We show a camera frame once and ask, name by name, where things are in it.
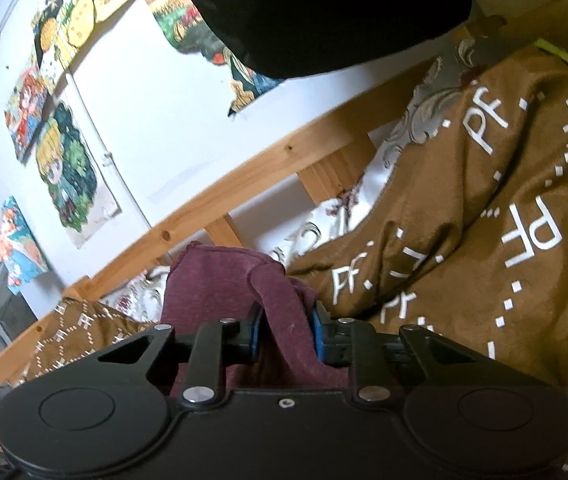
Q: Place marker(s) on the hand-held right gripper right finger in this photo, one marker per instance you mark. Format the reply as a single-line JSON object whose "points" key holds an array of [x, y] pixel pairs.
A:
{"points": [[319, 334]]}

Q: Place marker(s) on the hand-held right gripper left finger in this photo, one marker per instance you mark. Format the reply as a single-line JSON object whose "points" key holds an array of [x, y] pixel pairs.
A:
{"points": [[255, 332]]}

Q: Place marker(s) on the maroon shirt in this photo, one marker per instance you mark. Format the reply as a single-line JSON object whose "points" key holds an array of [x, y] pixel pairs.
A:
{"points": [[203, 285]]}

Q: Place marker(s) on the white patterned bed sheet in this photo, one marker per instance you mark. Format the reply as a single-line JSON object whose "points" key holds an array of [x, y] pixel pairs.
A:
{"points": [[349, 207]]}

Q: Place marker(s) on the brown printed blanket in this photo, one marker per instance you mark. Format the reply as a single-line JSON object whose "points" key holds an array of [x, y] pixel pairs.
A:
{"points": [[464, 210]]}

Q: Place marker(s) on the grey cabinet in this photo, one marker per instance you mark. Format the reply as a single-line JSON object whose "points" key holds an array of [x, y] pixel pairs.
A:
{"points": [[12, 302]]}

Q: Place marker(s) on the wooden bed frame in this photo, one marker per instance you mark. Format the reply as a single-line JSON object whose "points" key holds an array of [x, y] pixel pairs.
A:
{"points": [[264, 160]]}

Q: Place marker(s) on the blond figure green wall poster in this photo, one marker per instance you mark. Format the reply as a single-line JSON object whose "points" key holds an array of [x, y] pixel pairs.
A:
{"points": [[68, 170]]}

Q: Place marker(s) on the teal orange wall poster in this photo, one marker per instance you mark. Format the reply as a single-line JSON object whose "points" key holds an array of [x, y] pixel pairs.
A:
{"points": [[17, 245]]}

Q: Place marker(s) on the colourful cut-out wall poster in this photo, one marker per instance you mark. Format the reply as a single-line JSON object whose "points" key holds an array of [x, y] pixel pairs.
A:
{"points": [[188, 30]]}

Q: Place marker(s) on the red orange figure wall poster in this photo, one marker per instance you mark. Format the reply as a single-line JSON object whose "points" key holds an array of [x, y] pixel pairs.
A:
{"points": [[24, 112]]}

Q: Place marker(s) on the yellow black wall poster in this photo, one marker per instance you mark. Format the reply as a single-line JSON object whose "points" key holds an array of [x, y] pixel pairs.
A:
{"points": [[61, 35]]}

